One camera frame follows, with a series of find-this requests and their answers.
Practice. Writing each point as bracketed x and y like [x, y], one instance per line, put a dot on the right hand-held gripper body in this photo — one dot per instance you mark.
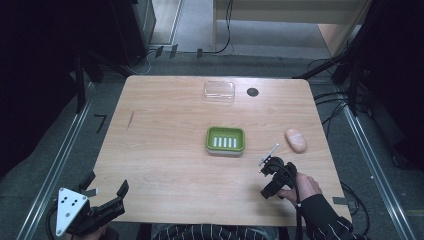
[278, 171]

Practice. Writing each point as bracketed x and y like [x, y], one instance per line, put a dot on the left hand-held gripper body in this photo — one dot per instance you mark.
[68, 208]

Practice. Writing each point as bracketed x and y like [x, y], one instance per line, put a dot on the peach soap bar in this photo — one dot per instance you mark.
[295, 140]

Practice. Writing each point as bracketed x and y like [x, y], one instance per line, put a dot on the green soap dish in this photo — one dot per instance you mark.
[225, 141]

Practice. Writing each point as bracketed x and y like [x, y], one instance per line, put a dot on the person's right hand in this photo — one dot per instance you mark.
[305, 188]

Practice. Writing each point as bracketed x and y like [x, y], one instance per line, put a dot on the person's left hand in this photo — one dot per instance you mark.
[100, 232]

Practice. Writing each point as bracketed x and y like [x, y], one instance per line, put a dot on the grey tape strip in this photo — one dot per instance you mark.
[343, 201]

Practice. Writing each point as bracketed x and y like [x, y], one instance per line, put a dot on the person's striped clothing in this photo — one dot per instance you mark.
[206, 233]

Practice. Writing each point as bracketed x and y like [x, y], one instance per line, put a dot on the round dark table grommet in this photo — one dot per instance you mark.
[252, 92]

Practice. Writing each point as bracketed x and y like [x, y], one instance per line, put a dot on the black stand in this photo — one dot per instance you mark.
[80, 83]
[353, 73]

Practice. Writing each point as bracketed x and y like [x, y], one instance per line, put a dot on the clear plastic lid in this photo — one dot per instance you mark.
[219, 91]

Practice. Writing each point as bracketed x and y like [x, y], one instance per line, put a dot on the black curtain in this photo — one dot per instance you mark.
[396, 66]
[36, 73]

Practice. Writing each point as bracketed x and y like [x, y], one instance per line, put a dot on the black cabinet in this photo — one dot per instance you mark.
[133, 30]

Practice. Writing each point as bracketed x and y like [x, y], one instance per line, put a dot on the light wooden desk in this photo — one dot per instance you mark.
[283, 13]

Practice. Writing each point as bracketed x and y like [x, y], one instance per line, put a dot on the metal floor rail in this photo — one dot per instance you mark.
[375, 168]
[58, 166]

